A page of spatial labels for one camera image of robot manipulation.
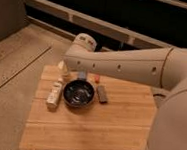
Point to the small orange pepper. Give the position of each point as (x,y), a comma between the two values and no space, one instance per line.
(97,78)

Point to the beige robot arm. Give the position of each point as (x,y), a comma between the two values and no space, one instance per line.
(162,67)

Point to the small blue-grey can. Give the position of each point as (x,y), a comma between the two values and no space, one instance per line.
(82,75)

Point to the dark rectangular block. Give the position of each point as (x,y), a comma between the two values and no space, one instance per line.
(101,94)

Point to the black bowl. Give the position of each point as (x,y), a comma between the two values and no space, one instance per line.
(78,93)

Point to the white paper cup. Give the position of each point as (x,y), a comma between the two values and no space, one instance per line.
(63,69)

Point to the wooden table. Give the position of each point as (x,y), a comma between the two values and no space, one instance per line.
(121,124)

